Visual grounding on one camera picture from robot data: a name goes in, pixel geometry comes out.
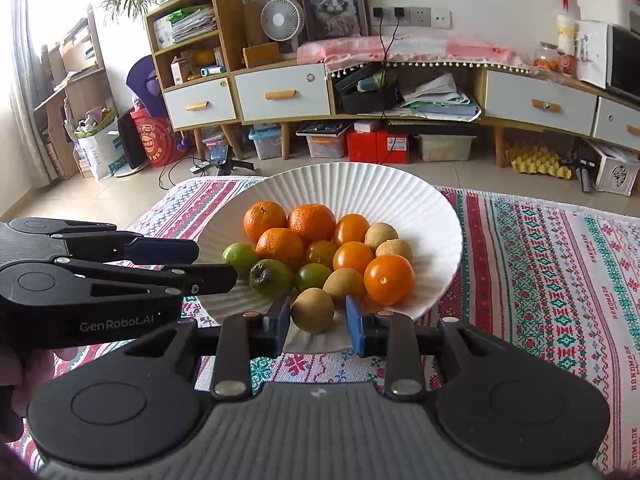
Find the yellow egg tray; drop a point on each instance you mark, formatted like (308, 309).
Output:
(537, 160)

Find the green plum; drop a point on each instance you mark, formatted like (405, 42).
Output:
(312, 277)
(270, 278)
(239, 257)

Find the pink tasselled cloth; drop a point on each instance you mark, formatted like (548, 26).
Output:
(450, 50)

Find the black flat panel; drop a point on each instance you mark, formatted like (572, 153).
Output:
(131, 146)

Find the black storage case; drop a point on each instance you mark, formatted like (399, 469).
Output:
(365, 92)

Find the small yellowish orange tomato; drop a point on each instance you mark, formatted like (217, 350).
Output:
(320, 253)

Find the stack of loose papers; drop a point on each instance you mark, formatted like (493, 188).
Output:
(440, 97)

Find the glass jar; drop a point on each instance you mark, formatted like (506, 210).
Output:
(546, 57)

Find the light curtain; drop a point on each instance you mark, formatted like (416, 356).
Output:
(22, 85)

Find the orange round object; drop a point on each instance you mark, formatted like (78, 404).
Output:
(202, 57)

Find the striped patterned tablecloth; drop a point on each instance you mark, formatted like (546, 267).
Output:
(525, 285)

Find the stack of booklets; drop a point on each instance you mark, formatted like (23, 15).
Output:
(187, 25)

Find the white desk fan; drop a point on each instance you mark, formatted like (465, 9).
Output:
(282, 20)

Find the white foam box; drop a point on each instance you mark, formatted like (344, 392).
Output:
(605, 7)

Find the white wall outlet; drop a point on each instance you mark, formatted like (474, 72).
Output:
(420, 16)
(440, 17)

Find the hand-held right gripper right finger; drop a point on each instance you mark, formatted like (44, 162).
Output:
(352, 322)

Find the purple toy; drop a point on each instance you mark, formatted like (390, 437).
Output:
(142, 80)

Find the black tripod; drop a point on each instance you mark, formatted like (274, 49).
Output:
(582, 170)

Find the white carton on shelf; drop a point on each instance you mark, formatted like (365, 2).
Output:
(179, 71)

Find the person's left hand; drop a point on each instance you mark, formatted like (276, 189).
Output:
(17, 400)

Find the white cardboard box black print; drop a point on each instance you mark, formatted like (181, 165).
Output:
(617, 175)

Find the white green printed bag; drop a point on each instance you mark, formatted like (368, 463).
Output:
(100, 150)

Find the framed cat picture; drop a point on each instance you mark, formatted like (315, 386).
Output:
(332, 5)

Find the large clear plastic bin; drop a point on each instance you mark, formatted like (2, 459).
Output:
(445, 147)

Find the white ribbed bowl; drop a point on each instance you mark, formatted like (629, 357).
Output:
(350, 185)

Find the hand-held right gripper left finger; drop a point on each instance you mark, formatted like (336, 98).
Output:
(282, 322)

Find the blue lidded plastic bin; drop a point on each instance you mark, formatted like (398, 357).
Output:
(267, 142)

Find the blue white tube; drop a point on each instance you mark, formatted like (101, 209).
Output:
(212, 71)

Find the red box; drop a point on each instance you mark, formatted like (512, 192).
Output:
(361, 147)
(392, 147)

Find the red printed bag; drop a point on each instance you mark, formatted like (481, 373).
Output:
(155, 142)

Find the white printed canister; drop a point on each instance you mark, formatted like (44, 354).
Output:
(566, 35)

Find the wooden shelving rack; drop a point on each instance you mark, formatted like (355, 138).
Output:
(75, 85)

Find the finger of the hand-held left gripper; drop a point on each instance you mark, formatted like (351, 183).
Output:
(165, 251)
(210, 278)

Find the small clear plastic bin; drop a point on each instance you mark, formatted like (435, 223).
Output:
(327, 147)

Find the small white box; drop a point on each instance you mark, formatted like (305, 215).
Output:
(367, 125)

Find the low wooden TV cabinet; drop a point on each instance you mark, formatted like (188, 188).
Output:
(498, 145)

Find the tall wooden shelf cabinet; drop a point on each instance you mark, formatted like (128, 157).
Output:
(230, 30)

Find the phone on small tripod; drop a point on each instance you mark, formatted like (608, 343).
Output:
(220, 155)

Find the black flat box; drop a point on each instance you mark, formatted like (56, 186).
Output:
(322, 129)

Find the mandarin orange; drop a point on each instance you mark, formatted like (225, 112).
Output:
(264, 221)
(280, 249)
(311, 222)

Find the brown cardboard box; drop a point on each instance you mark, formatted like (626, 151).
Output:
(261, 55)

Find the red jar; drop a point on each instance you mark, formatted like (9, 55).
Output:
(568, 66)

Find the black power plug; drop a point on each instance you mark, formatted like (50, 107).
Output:
(378, 12)
(399, 11)

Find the black microwave oven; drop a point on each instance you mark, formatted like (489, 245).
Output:
(625, 60)

